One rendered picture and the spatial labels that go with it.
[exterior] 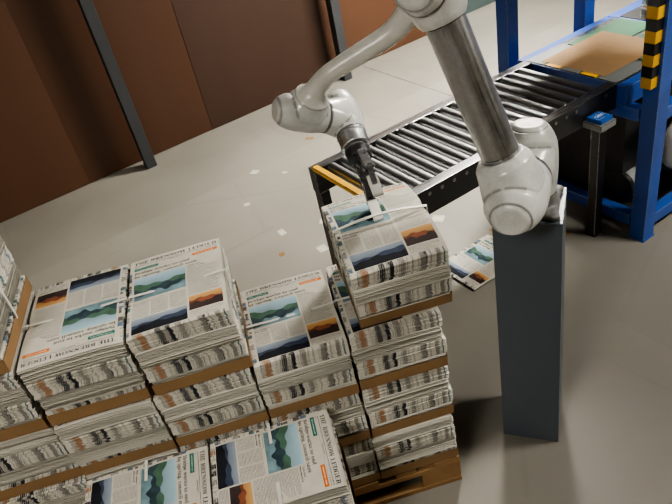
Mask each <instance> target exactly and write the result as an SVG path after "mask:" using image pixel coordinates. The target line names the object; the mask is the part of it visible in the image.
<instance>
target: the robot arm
mask: <svg viewBox="0 0 672 504"><path fill-rule="evenodd" d="M394 1H395V3H396V4H397V6H396V8H395V10H394V12H393V14H392V15H391V17H390V18H389V19H388V20H387V21H386V22H385V23H384V24H383V25H382V26H381V27H380V28H378V29H377V30H375V31H374V32H373V33H371V34H370V35H368V36H367V37H365V38H364V39H362V40H361V41H359V42H358V43H356V44H354V45H353V46H351V47H350V48H348V49H347V50H345V51H344V52H342V53H341V54H339V55H338V56H336V57H335V58H333V59H332V60H330V61H329V62H328V63H326V64H325V65H324V66H322V67H321V68H320V69H319V70H318V71H317V72H316V73H315V74H314V75H313V76H312V77H311V79H310V80H309V81H308V82H307V83H306V84H300V85H298V86H297V88H296V89H294V90H292V91H290V93H283V94H281V95H279V96H277V97H276V98H275V100H274V101H273V103H272V107H271V113H272V118H273V120H274V121H275V122H276V123H277V125H279V126H280V127H282V128H284V129H287V130H290V131H295V132H301V133H324V134H327V135H330V136H332V137H335V138H337V141H338V143H339V145H340V148H341V151H342V153H343V154H344V155H346V158H347V160H348V163H349V164H350V165H352V166H356V167H357V168H356V169H357V173H358V177H359V179H360V182H361V185H362V189H363V192H364V196H365V199H366V204H367V205H368V206H369V209H370V212H371V215H373V214H376V213H379V212H381V209H380V206H379V204H378V199H375V197H377V196H381V195H384V192H383V189H382V187H381V184H380V181H379V179H378V176H377V174H376V173H375V172H376V171H375V169H374V167H375V164H374V163H373V161H372V160H371V158H372V152H371V149H370V147H369V146H370V142H369V141H370V140H369V138H368V135H367V132H366V129H365V127H364V119H363V115H362V112H361V110H360V108H359V106H358V104H357V102H356V100H355V99H354V97H353V96H352V95H351V94H350V93H349V92H348V91H347V90H344V89H336V90H333V91H331V92H330V93H329V94H328V95H327V96H326V93H327V91H328V89H329V87H330V86H331V85H332V84H333V83H334V82H335V81H337V80H338V79H340V78H341V77H343V76H344V75H346V74H348V73H349V72H351V71H353V70H354V69H356V68H358V67H360V66H361V65H363V64H365V63H366V62H368V61H370V60H371V59H373V58H375V57H377V56H378V55H380V54H382V53H383V52H385V51H387V50H388V49H390V48H391V47H393V46H394V45H395V44H397V43H398V42H399V41H400V40H402V39H403V38H404V37H405V36H406V35H407V34H408V33H409V32H410V31H411V30H412V29H413V28H414V26H416V27H417V28H418V29H419V30H421V31H422V32H426V34H427V36H428V39H429V41H430V43H431V45H432V48H433V50H434V52H435V55H436V57H437V59H438V62H439V64H440V66H441V69H442V71H443V73H444V76H445V78H446V80H447V82H448V85H449V87H450V89H451V92H452V94H453V96H454V99H455V101H456V103H457V106H458V108H459V110H460V113H461V115H462V117H463V119H464V122H465V124H466V126H467V129H468V131H469V133H470V136H471V138H472V140H473V143H474V145H475V147H476V149H477V152H478V154H479V156H480V161H479V163H478V166H477V169H476V176H477V180H478V184H479V188H480V192H481V197H482V202H483V204H484V205H483V212H484V215H485V217H486V219H487V221H488V222H489V224H490V225H491V226H492V228H493V229H494V230H496V231H497V232H499V233H501V234H504V235H518V234H522V233H524V232H527V231H530V230H531V229H533V228H534V227H535V226H536V225H537V224H538V223H539V222H540V221H549V222H558V221H559V220H560V213H559V204H560V196H561V194H562V193H563V186H562V185H557V180H558V170H559V149H558V140H557V137H556V135H555V132H554V131H553V129H552V127H551V126H550V125H549V124H548V123H547V122H545V121H544V120H542V119H540V118H534V117H528V118H521V119H518V120H516V121H514V122H513V123H512V124H511V125H510V122H509V120H508V117H507V115H506V112H505V110H504V107H503V105H502V102H501V100H500V97H499V95H498V92H497V90H496V87H495V85H494V82H493V80H492V77H491V75H490V72H489V70H488V67H487V65H486V62H485V60H484V57H483V55H482V52H481V50H480V47H479V45H478V42H477V40H476V37H475V35H474V32H473V30H472V27H471V25H470V22H469V20H468V17H467V15H466V12H465V11H466V10H467V3H468V1H467V0H394ZM374 173H375V174H374Z"/></svg>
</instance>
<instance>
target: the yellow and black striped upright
mask: <svg viewBox="0 0 672 504"><path fill-rule="evenodd" d="M665 7H666V0H648V4H647V15H646V26H645V37H644V48H643V58H642V69H641V83H640V88H643V89H647V90H652V89H653V88H655V87H657V82H658V73H659V63H660V54H661V45H662V35H663V26H664V17H665Z"/></svg>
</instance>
